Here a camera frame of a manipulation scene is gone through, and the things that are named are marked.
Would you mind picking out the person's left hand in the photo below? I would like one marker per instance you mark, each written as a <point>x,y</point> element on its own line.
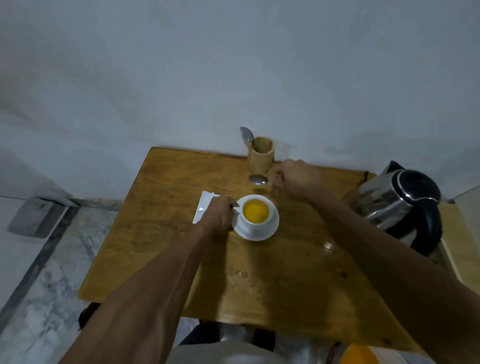
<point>215,215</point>

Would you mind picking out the person's right hand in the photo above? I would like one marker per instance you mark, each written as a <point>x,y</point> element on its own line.
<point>300,180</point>

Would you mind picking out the person's right fingers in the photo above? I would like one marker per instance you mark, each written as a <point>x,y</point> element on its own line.
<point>277,178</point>

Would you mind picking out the person's left fingers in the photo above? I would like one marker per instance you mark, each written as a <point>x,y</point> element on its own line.
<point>230,210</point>

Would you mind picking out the metal spoon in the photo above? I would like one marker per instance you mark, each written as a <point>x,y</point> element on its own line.
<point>258,179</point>
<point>246,135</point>

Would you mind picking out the white cup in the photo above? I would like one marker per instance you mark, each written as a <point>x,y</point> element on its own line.
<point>258,225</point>

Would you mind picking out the person's left forearm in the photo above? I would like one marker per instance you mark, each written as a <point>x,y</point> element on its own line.
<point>150,300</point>

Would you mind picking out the person's right forearm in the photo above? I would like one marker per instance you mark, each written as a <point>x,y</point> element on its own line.
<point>393,277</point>

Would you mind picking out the wooden cutlery holder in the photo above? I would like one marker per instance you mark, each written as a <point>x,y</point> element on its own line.
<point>261,159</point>

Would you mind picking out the yellow tea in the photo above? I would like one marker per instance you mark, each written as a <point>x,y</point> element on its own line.
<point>256,211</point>

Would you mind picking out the white paper sachet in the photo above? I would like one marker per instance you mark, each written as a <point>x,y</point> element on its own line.
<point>202,206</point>

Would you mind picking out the white saucer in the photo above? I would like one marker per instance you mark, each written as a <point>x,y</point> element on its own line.
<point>258,236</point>

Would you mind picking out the steel electric kettle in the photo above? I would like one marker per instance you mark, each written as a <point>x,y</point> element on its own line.
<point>390,202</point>

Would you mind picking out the person's white shirt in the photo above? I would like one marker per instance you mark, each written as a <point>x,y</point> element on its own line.
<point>225,354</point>

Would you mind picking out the orange round object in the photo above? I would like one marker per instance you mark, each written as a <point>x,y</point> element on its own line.
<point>358,356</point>

